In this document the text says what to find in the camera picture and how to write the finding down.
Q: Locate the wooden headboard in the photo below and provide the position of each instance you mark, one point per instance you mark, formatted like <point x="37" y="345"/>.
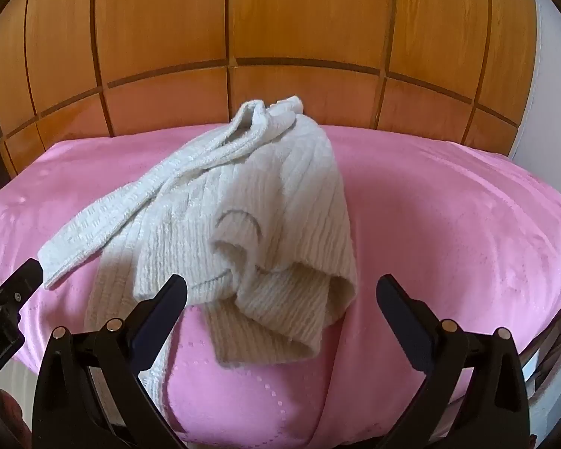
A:
<point x="308" y="18"/>

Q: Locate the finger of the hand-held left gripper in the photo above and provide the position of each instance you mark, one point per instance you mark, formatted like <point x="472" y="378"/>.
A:
<point x="23" y="278"/>

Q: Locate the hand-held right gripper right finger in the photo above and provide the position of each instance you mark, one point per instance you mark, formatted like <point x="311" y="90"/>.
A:
<point x="402" y="322"/>

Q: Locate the pink blanket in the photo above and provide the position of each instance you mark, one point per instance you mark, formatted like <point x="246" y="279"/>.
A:
<point x="449" y="243"/>

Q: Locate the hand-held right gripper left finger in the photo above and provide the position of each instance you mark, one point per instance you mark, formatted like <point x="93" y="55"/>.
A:
<point x="161" y="320"/>

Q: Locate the dark wooden bed frame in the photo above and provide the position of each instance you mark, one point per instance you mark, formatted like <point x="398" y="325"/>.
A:
<point x="549" y="336"/>

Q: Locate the white knitted sweater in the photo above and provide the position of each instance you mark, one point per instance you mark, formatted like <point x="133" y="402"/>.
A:
<point x="271" y="196"/>

